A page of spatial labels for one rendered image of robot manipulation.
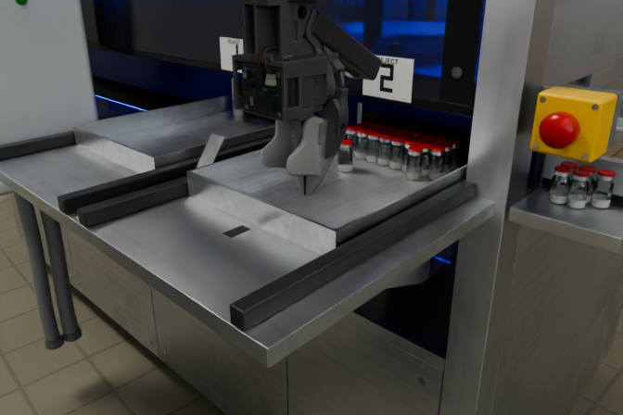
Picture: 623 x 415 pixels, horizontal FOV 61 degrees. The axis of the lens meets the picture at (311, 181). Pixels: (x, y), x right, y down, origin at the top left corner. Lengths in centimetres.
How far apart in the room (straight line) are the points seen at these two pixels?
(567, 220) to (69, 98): 109
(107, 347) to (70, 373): 14
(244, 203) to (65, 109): 81
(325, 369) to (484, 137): 59
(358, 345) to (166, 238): 49
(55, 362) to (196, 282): 147
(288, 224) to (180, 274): 13
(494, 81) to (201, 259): 41
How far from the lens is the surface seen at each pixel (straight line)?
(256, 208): 62
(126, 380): 183
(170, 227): 65
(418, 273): 80
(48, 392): 187
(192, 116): 112
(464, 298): 81
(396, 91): 77
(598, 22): 91
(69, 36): 136
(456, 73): 72
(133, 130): 106
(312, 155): 53
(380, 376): 100
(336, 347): 104
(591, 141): 66
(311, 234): 56
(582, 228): 70
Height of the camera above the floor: 115
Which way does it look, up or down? 21 degrees down
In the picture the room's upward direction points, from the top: straight up
